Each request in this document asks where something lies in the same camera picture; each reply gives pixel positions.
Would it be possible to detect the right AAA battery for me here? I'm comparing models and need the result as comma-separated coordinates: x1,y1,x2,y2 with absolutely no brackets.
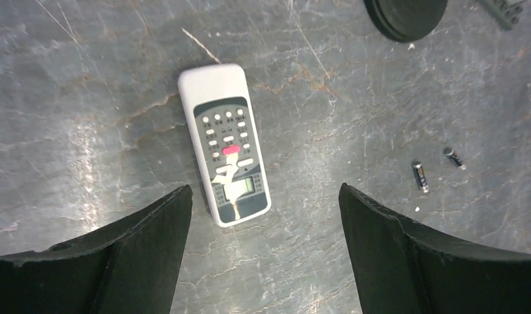
443,147,466,170

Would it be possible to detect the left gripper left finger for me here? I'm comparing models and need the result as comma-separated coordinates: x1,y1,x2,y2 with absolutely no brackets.
0,185,192,313

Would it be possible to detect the grey building block baseplate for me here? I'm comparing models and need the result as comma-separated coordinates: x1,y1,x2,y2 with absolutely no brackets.
479,0,524,31

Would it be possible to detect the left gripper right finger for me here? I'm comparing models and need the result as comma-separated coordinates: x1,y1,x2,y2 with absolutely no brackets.
339,184,531,313

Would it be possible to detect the microphone on black stand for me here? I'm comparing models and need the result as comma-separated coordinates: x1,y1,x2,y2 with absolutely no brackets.
364,0,448,43

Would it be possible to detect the white remote control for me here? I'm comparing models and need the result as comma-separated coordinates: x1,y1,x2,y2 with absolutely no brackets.
178,63,272,228

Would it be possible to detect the left AAA battery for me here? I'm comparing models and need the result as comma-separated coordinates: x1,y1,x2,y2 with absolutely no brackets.
412,160,429,193

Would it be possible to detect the aaa battery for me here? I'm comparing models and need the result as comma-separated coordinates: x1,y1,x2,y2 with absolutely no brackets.
412,160,429,193
443,147,466,170

